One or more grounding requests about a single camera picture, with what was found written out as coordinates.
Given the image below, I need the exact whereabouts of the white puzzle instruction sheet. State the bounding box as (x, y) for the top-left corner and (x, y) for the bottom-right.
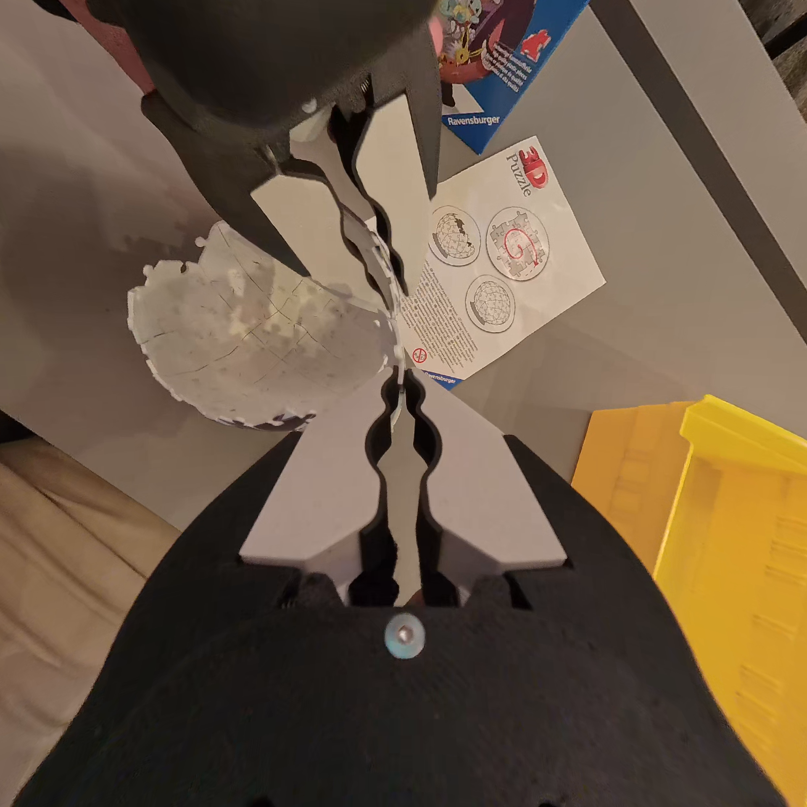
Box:
(394, 135), (608, 390)

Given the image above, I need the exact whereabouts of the yellow plastic bin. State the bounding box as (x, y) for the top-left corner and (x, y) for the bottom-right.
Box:
(570, 394), (807, 807)

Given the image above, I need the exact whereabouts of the beige cushion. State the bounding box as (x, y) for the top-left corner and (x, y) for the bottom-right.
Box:
(0, 435), (185, 807)

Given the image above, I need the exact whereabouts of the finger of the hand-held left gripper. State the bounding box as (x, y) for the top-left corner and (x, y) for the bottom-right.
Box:
(351, 93), (436, 298)
(251, 159), (398, 314)

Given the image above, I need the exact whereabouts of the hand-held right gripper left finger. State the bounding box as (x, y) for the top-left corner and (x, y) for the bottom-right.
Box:
(238, 371), (401, 573)

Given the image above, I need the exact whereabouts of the blue puzzle box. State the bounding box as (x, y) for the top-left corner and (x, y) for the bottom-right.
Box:
(434, 0), (591, 156)

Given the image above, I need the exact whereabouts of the partly built puzzle ball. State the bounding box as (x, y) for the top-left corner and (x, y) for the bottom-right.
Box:
(126, 217), (406, 434)

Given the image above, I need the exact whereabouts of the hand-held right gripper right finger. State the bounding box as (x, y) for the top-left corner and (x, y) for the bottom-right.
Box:
(402, 371), (570, 575)

